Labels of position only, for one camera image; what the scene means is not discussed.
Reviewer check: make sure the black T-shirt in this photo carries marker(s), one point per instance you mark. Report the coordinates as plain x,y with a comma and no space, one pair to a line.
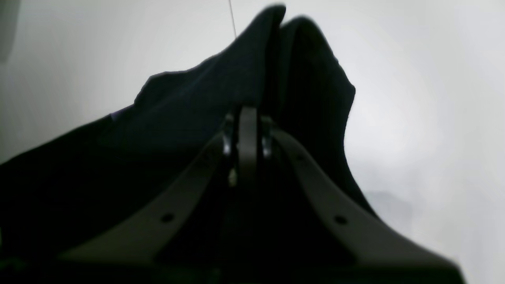
80,184

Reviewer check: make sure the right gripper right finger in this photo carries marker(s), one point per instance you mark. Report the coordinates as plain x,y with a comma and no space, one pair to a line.
361,249

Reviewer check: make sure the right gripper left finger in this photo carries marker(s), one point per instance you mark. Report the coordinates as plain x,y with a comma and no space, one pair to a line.
138,239

